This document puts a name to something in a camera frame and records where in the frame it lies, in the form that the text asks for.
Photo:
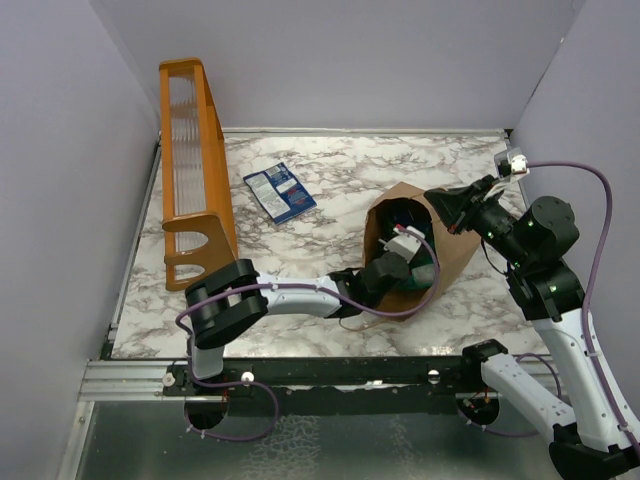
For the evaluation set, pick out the green snack packet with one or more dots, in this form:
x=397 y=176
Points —
x=422 y=276

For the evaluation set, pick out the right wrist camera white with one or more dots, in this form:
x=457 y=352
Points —
x=511 y=163

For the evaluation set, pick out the orange wooden rack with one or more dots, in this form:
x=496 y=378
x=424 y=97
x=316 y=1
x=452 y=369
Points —
x=198 y=220

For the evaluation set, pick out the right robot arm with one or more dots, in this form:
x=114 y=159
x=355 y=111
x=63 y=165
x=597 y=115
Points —
x=585 y=438

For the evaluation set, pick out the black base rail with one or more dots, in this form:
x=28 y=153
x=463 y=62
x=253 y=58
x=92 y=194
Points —
x=436 y=385

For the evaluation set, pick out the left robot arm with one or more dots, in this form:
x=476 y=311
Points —
x=225 y=304

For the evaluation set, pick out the dark blue snack packet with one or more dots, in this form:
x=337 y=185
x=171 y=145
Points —
x=279 y=192

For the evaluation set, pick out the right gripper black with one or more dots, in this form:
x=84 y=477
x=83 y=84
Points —
x=459 y=206

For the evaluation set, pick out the brown paper bag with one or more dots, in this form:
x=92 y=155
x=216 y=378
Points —
x=450 y=270

